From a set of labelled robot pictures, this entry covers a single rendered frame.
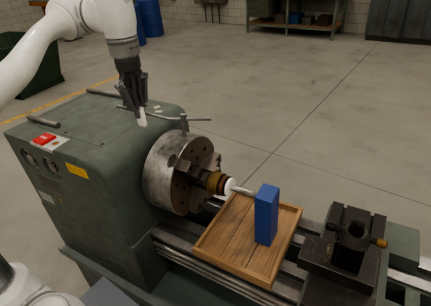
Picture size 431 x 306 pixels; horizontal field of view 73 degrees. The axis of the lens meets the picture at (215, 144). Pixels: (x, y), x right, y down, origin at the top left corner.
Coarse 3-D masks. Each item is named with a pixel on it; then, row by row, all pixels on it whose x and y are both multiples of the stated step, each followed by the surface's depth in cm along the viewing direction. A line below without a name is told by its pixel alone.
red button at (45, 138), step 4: (40, 136) 109; (44, 136) 109; (48, 136) 109; (52, 136) 109; (32, 140) 108; (36, 140) 107; (40, 140) 107; (44, 140) 106; (48, 140) 107; (40, 144) 106; (44, 144) 106
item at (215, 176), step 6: (210, 174) 105; (216, 174) 105; (222, 174) 105; (210, 180) 104; (216, 180) 103; (222, 180) 103; (204, 186) 107; (210, 186) 104; (216, 186) 103; (222, 186) 102; (210, 192) 106; (216, 192) 104; (222, 192) 103
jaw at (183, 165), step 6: (174, 156) 100; (174, 162) 99; (180, 162) 100; (186, 162) 99; (180, 168) 99; (186, 168) 99; (192, 168) 101; (198, 168) 102; (186, 174) 104; (192, 174) 102; (198, 174) 101; (204, 174) 104; (198, 180) 106; (204, 180) 103
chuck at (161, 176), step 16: (176, 144) 103; (192, 144) 105; (208, 144) 116; (160, 160) 101; (192, 160) 108; (160, 176) 100; (176, 176) 101; (160, 192) 101; (176, 192) 103; (176, 208) 105
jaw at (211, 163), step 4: (212, 152) 119; (208, 156) 117; (212, 156) 117; (216, 156) 117; (220, 156) 118; (204, 160) 116; (208, 160) 115; (212, 160) 115; (216, 160) 115; (220, 160) 119; (196, 164) 113; (204, 164) 114; (208, 164) 113; (212, 164) 113; (216, 164) 113; (204, 168) 112; (208, 168) 112; (212, 168) 111; (216, 168) 111; (220, 168) 111
